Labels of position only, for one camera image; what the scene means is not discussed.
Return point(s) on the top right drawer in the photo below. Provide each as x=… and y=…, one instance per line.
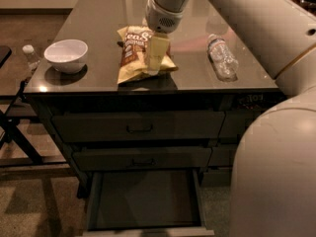
x=235, y=124

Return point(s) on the black folding side table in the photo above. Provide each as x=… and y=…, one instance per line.
x=17, y=110

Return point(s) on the open bottom left drawer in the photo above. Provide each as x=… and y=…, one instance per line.
x=160, y=203

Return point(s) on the middle right drawer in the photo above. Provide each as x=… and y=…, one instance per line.
x=222, y=155

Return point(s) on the small bottle with white cap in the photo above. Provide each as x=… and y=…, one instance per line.
x=31, y=56

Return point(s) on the dark snack bag in cabinet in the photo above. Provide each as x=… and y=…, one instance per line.
x=256, y=101

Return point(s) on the clear plastic water bottle lying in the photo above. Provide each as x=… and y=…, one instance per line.
x=222, y=59

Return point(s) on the white ceramic bowl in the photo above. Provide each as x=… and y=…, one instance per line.
x=67, y=56

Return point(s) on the middle left drawer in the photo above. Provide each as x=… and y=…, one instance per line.
x=142, y=158

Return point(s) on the top left drawer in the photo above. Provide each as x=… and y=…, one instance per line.
x=132, y=126

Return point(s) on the bottom right drawer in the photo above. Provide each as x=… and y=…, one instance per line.
x=220, y=177

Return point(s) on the brown sea salt chip bag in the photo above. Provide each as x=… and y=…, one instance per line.
x=134, y=44

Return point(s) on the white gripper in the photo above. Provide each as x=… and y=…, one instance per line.
x=161, y=18

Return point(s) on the dark grey drawer cabinet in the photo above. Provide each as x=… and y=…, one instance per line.
x=95, y=89

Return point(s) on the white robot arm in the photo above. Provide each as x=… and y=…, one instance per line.
x=273, y=184

